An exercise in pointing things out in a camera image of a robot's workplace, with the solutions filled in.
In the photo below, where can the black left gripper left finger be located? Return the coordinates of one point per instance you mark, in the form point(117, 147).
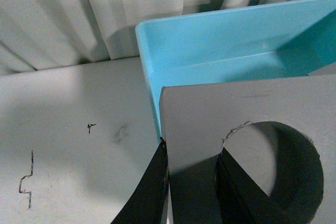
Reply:
point(148, 203)

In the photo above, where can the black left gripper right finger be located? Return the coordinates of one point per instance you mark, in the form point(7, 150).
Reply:
point(241, 200)

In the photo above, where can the gray block with hole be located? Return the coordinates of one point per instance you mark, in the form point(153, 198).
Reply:
point(280, 131)

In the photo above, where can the blue plastic box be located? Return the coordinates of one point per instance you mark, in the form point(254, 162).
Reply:
point(278, 40)

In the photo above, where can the white curtain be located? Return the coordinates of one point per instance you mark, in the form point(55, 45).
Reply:
point(45, 34)

